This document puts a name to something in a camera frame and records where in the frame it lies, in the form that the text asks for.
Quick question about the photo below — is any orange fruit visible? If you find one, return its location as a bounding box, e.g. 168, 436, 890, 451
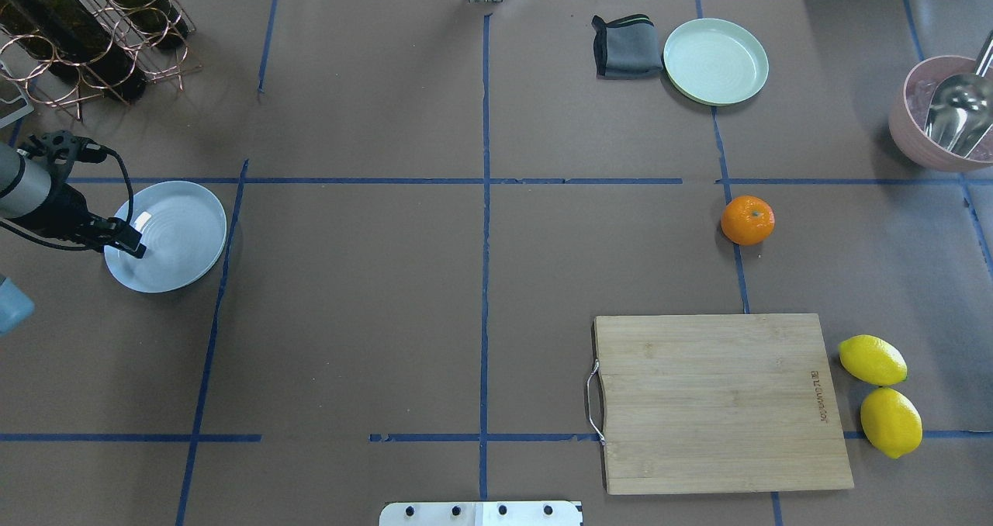
720, 195, 776, 246

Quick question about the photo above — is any upper yellow lemon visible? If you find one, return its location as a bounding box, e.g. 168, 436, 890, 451
838, 334, 908, 387

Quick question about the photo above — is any dark green wine bottle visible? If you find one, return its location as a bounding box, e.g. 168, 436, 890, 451
12, 0, 147, 102

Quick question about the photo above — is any yellow lemon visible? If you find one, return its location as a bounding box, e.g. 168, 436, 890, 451
859, 387, 923, 459
838, 334, 908, 387

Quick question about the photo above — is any light green plate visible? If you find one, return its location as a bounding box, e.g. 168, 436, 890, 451
663, 18, 770, 106

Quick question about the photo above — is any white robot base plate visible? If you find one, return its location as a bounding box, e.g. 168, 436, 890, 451
379, 500, 584, 525

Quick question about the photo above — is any bamboo cutting board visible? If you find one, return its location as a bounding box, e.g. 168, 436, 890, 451
591, 313, 854, 497

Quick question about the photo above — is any copper wire bottle rack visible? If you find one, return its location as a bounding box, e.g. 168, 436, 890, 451
2, 0, 203, 119

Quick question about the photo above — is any grey folded cloth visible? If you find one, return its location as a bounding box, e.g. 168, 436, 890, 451
591, 14, 664, 80

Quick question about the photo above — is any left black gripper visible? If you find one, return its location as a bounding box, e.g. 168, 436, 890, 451
31, 185, 147, 258

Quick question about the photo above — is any pink bowl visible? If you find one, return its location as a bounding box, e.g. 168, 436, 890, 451
889, 55, 991, 173

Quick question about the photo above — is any metal ice scoop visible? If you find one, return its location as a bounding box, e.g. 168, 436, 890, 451
923, 33, 992, 158

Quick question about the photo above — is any lower yellow lemon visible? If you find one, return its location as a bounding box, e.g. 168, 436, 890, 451
859, 387, 923, 459

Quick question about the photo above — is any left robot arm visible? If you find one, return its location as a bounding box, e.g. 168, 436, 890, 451
1, 140, 147, 258

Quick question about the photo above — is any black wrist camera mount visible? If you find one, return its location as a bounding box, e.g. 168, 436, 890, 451
18, 130, 110, 181

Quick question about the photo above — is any white wire cup rack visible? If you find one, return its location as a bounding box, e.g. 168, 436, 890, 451
0, 61, 35, 129

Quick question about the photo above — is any light blue plate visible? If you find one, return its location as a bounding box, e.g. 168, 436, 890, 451
104, 181, 227, 293

